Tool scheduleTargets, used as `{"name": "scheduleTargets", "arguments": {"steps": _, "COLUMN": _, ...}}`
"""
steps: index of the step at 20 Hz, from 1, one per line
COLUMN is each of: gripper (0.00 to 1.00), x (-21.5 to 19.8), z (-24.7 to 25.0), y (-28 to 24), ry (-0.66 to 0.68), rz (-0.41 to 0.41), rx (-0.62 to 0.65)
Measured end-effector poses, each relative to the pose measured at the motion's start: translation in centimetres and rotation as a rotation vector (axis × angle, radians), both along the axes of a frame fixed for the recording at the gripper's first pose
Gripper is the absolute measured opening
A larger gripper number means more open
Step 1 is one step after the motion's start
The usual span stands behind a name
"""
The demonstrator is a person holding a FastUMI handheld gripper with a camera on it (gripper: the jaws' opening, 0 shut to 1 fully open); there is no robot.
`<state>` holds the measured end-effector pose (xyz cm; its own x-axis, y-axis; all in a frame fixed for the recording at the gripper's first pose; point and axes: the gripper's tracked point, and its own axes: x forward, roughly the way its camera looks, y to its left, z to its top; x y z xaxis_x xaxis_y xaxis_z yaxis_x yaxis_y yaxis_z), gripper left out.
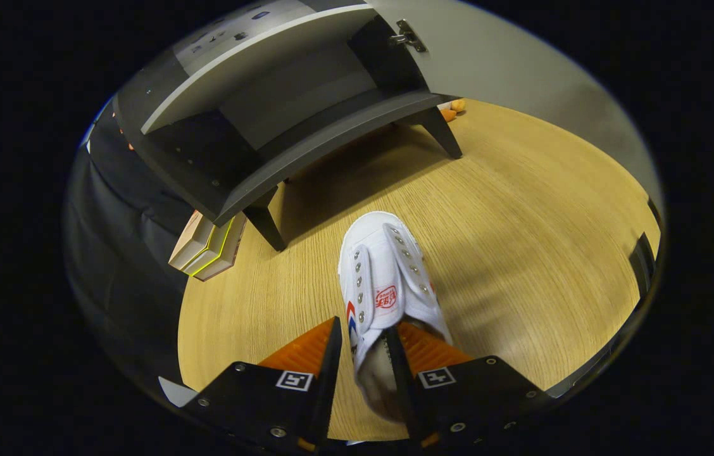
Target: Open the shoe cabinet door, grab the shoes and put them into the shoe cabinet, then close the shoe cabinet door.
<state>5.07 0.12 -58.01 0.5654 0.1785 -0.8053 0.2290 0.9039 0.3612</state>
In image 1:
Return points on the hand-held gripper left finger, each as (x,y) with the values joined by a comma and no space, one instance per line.
(328,386)

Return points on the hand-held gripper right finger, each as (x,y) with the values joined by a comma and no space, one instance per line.
(402,380)

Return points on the white canvas shoe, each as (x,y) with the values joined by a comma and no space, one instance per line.
(382,266)

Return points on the grey shoe cabinet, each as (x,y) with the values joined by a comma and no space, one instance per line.
(306,136)

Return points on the metal door hinge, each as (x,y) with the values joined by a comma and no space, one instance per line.
(409,37)

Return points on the black backdrop cloth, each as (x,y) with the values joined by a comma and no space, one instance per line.
(123,253)

